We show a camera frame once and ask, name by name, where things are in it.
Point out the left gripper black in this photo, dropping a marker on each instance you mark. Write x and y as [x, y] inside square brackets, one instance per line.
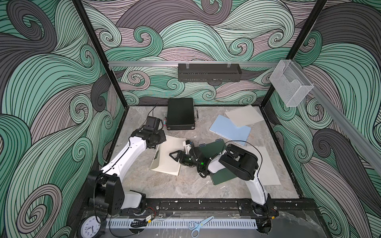
[160, 133]

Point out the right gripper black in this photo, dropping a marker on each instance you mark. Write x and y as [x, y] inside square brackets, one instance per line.
[181, 153]

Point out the beige spiral notebook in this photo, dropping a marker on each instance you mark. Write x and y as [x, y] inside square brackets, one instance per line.
[162, 161]

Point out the dark green spiral notebook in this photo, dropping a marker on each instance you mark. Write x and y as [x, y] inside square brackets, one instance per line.
[212, 151]

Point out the torn lined paper page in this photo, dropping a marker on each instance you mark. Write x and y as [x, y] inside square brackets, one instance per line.
[245, 116]

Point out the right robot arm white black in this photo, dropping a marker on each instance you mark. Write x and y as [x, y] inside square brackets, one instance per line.
[239, 161]

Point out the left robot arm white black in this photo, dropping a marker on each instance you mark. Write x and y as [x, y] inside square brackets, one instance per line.
[105, 192]

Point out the black hard case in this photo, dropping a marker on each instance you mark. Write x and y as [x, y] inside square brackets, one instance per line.
[180, 114]

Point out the light blue scissors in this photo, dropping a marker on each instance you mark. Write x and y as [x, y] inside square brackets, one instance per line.
[196, 226]

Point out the round analog clock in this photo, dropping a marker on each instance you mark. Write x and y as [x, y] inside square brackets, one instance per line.
[90, 227]

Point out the aluminium rail back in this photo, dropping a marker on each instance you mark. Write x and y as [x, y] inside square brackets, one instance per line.
[151, 63]

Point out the aluminium rail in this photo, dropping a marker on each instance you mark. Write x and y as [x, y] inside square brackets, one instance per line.
[151, 63]
[328, 94]

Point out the black wall tray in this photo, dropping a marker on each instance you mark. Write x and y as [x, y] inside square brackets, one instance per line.
[209, 72]

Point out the white slotted cable duct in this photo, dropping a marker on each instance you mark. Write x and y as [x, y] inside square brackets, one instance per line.
[184, 224]

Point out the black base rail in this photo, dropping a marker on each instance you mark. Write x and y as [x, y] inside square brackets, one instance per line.
[241, 207]

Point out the clear plastic wall holder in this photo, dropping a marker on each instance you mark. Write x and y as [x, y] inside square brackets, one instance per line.
[291, 82]

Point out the aluminium rail right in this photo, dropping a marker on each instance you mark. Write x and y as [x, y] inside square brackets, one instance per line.
[328, 94]

